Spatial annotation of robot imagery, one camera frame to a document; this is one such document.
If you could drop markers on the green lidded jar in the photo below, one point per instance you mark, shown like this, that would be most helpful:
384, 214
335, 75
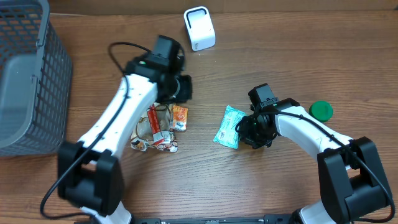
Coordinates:
321, 111

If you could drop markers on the small orange sachet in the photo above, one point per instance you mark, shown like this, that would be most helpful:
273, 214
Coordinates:
179, 118

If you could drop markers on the teal tissue pack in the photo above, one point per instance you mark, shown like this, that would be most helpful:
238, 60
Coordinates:
227, 135

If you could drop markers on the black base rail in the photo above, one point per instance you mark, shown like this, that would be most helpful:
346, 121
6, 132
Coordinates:
217, 220

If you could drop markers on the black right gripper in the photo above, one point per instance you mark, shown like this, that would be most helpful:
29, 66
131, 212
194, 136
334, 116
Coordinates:
248, 136

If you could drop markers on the red stick packet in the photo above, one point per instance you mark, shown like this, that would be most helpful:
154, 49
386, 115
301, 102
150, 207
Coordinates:
159, 136

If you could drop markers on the white barcode scanner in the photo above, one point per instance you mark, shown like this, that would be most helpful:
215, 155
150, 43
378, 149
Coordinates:
199, 28

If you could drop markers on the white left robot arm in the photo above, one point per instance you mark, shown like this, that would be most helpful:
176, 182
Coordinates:
89, 171

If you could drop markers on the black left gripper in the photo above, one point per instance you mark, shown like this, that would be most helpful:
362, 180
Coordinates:
185, 90

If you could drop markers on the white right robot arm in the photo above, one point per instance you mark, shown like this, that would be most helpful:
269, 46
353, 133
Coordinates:
353, 182

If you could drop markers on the grey plastic mesh basket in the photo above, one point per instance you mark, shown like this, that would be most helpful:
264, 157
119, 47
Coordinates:
36, 78

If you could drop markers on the beige snack pouch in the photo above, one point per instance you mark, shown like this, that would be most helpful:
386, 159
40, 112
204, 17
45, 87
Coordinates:
141, 137

